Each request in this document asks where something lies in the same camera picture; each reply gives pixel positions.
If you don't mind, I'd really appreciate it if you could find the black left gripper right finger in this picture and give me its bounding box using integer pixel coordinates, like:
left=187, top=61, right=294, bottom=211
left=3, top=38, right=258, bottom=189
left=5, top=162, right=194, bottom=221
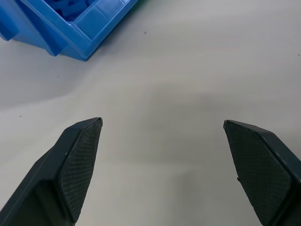
left=223, top=120, right=301, bottom=226

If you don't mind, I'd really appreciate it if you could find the blue plastic storage bin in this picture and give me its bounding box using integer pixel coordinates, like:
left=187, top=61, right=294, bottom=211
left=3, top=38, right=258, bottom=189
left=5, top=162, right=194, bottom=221
left=0, top=0, right=140, bottom=62

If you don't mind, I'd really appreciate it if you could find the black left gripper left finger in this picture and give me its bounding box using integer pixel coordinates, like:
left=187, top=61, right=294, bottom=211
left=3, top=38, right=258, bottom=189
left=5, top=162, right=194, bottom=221
left=0, top=117, right=103, bottom=226

